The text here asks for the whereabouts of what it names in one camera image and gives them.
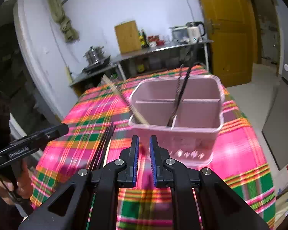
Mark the red lidded jar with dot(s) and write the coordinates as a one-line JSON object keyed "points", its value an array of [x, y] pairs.
{"points": [[152, 41]]}

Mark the white chopstick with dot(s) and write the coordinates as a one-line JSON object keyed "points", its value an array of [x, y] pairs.
{"points": [[118, 92], [106, 155]]}

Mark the wooden cutting board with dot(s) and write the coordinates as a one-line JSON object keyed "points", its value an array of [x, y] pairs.
{"points": [[127, 37]]}

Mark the metal counter table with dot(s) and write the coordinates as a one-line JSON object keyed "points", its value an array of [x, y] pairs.
{"points": [[160, 58]]}

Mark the stainless steel steamer pot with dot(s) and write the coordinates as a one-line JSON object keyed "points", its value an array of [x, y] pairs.
{"points": [[94, 54]]}

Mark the yellow wooden door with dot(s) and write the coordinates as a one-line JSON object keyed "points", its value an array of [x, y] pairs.
{"points": [[228, 25]]}

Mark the black chopstick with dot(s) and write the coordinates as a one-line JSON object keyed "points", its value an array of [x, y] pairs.
{"points": [[98, 151], [183, 61], [99, 155], [107, 140]]}

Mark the silver grey chopstick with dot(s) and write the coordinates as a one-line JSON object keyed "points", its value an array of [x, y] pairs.
{"points": [[170, 121]]}

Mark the grey plastic storage box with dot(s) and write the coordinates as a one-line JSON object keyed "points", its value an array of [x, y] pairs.
{"points": [[180, 34]]}

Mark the low wooden shelf cabinet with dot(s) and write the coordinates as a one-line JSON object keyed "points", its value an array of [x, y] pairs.
{"points": [[85, 81]]}

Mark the dark oil bottle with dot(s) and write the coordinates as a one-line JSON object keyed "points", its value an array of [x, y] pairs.
{"points": [[144, 39]]}

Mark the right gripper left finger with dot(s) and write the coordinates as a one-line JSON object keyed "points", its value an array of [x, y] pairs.
{"points": [[89, 199]]}

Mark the grey refrigerator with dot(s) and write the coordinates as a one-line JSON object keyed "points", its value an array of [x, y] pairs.
{"points": [[275, 129]]}

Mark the person left hand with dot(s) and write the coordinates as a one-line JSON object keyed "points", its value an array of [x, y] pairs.
{"points": [[24, 186]]}

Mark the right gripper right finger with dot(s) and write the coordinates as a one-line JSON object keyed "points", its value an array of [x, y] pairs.
{"points": [[200, 198]]}

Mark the green hanging cloth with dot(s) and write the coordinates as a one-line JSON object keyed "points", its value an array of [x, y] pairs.
{"points": [[59, 16]]}

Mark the induction cooker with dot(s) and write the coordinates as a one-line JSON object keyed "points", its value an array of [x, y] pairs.
{"points": [[97, 66]]}

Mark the pink plastic utensil holder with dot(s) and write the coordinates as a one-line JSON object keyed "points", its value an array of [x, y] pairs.
{"points": [[190, 138]]}

